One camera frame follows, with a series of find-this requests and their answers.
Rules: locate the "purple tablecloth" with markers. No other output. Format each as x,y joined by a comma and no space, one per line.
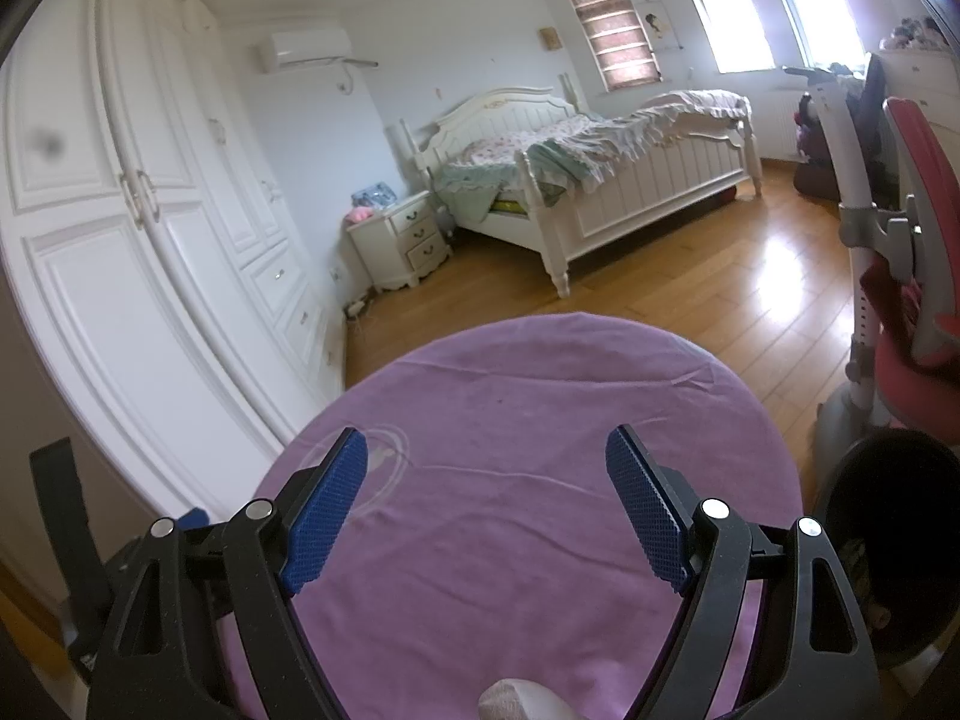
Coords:
487,427

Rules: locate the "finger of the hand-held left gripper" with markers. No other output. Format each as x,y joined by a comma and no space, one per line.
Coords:
193,521

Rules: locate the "red striped window blind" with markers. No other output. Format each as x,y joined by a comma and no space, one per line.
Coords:
615,34

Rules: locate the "white wooden bed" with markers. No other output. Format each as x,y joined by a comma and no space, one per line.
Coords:
645,195

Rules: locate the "white cloth lump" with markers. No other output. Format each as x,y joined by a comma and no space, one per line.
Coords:
525,701

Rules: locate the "dark sofa with clothes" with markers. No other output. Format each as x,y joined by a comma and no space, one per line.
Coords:
814,165

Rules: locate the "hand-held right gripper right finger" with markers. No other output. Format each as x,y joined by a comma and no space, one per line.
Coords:
649,510

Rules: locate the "white radiator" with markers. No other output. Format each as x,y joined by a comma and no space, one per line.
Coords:
784,124

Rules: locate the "white wardrobe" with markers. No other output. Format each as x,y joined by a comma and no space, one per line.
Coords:
112,277

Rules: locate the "bright window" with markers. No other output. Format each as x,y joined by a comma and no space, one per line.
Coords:
817,7
731,15

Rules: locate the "white dresser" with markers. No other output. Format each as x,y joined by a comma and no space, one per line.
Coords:
919,82

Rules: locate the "small framed wall picture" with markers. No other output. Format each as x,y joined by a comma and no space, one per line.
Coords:
551,38

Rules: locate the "pale green floral blanket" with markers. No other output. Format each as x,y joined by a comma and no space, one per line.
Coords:
585,142

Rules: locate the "pink plush item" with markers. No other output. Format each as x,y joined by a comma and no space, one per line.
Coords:
358,215

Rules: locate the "black trash bin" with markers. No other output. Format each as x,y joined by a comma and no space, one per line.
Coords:
900,465

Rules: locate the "blue patterned bag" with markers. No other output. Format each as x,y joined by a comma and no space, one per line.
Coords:
375,195

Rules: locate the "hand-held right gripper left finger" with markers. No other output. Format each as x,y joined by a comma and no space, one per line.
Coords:
322,517

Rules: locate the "red and white chair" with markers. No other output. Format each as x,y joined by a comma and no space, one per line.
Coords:
922,225

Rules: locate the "white nightstand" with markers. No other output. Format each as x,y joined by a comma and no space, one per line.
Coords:
401,247

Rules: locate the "white air conditioner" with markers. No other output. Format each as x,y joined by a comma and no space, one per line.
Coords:
304,51

